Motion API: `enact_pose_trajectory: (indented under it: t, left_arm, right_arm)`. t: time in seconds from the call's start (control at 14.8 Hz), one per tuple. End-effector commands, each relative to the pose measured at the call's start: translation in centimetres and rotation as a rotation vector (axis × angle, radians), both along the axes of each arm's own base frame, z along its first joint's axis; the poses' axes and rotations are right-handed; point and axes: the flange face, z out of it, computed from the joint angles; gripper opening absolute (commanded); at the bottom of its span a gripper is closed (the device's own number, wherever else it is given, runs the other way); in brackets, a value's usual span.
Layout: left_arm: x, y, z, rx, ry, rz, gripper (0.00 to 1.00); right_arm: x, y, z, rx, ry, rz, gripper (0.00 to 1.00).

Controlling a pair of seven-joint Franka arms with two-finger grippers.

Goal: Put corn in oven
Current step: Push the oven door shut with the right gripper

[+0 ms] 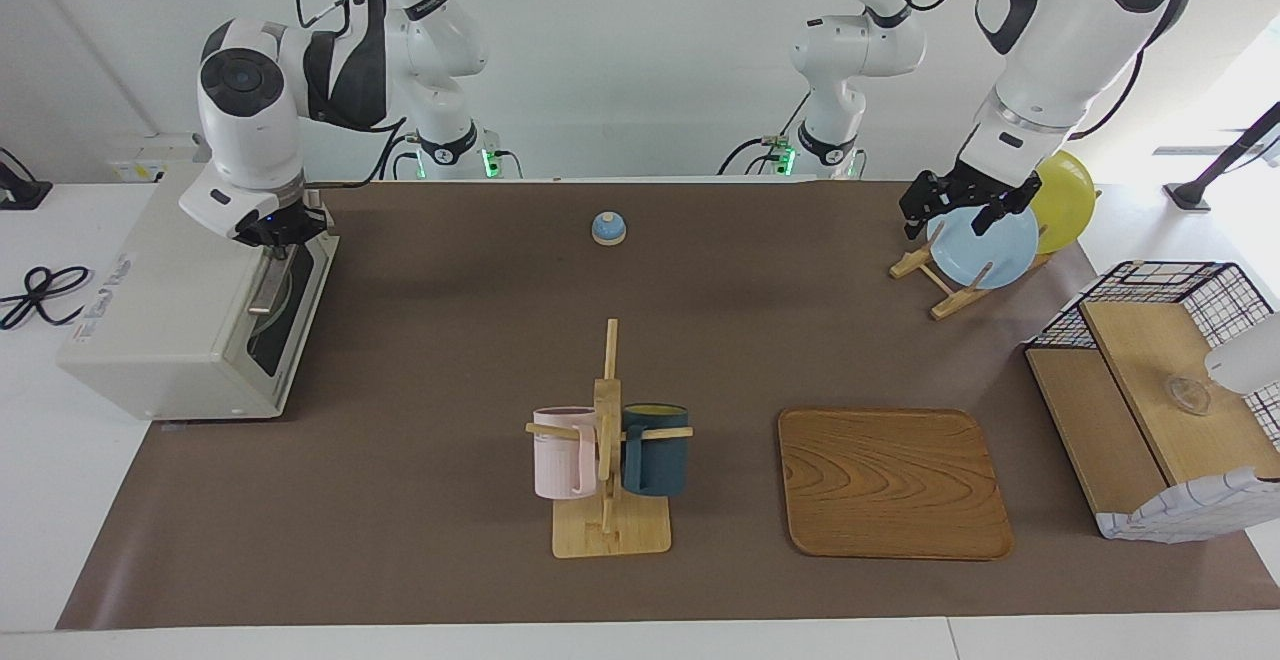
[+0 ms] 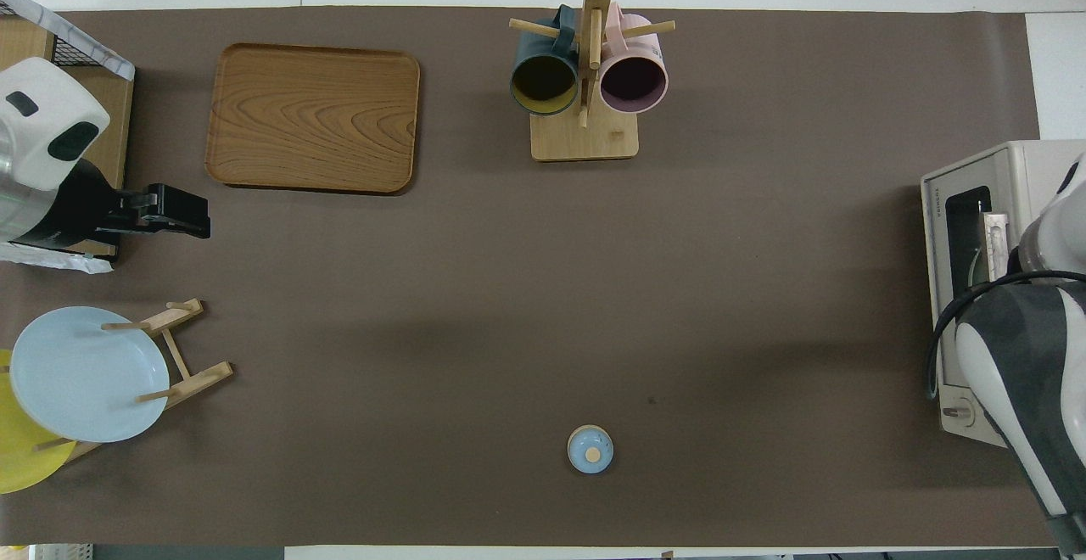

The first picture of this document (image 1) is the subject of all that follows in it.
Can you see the dark blue mug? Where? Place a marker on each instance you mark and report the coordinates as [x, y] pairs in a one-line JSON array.
[[655, 460]]

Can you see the brown table mat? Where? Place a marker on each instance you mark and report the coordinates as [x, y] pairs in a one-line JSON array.
[[420, 500]]

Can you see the small clear glass dish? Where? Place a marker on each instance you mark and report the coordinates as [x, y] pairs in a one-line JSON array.
[[1188, 396]]

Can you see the yellow plate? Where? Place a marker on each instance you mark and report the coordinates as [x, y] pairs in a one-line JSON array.
[[1068, 205]]

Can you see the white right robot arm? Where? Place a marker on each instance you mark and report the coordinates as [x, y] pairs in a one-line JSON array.
[[250, 100]]

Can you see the light blue plate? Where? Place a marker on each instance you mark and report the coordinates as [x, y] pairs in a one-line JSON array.
[[985, 255]]

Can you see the cream toaster oven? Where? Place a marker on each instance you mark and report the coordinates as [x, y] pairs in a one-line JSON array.
[[160, 310]]

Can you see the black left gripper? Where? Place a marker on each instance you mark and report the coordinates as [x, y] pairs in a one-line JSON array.
[[980, 182]]

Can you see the white rounded object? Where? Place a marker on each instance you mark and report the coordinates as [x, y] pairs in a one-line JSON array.
[[1250, 360]]

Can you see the black stand base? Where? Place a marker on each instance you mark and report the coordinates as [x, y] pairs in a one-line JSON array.
[[22, 195]]

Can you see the white wall socket box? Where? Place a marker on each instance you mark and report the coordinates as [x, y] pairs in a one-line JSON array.
[[135, 172]]

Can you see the white checked cloth liner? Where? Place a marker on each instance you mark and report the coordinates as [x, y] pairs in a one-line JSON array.
[[1200, 510]]

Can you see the light wooden shelf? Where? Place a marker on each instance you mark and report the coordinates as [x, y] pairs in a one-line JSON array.
[[1130, 360]]

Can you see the brown wooden tray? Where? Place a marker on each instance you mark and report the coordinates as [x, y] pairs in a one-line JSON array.
[[890, 485]]

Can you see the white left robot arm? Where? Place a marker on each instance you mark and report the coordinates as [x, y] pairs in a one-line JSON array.
[[1060, 50]]

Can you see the wooden mug tree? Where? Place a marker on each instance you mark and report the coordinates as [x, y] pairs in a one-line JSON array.
[[608, 530]]

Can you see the pink mug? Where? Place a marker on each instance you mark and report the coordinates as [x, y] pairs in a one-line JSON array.
[[560, 455]]

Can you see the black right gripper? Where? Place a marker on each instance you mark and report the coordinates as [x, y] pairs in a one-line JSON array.
[[280, 228]]

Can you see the wooden plate rack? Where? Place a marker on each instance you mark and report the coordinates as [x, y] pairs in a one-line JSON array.
[[950, 302]]

